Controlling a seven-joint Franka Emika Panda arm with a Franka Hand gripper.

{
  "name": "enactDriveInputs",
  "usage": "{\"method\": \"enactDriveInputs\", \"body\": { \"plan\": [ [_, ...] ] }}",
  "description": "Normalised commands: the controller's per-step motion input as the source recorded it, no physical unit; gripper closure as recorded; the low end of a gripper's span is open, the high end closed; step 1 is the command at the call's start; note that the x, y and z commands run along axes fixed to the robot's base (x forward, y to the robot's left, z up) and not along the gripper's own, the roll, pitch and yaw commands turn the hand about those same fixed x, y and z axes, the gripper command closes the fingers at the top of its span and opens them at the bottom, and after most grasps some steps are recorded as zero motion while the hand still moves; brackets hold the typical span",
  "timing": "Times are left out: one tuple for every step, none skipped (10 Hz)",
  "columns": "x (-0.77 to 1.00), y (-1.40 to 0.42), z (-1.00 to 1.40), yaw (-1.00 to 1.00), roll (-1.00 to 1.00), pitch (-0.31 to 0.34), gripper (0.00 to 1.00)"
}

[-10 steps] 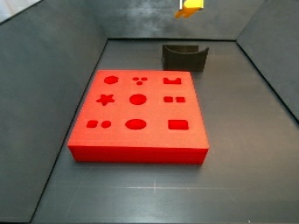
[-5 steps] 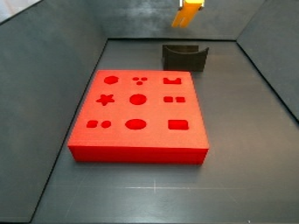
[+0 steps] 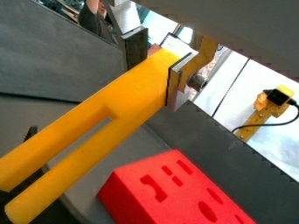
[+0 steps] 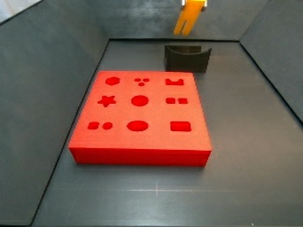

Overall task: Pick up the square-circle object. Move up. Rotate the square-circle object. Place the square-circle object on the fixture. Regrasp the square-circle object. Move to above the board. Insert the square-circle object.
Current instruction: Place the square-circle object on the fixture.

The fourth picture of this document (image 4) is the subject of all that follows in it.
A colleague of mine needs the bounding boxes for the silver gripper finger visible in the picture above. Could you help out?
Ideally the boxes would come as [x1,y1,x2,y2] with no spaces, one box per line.
[202,0,208,12]
[182,0,186,11]

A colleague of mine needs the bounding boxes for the yellow square-circle peg object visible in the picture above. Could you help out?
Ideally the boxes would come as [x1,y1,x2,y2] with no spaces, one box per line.
[174,0,204,35]

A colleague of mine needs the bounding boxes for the black curved fixture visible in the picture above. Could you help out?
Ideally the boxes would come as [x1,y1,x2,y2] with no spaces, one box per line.
[164,45,212,73]

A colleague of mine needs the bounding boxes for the red shape-sorter block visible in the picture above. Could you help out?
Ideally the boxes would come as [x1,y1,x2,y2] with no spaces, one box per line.
[68,71,212,167]

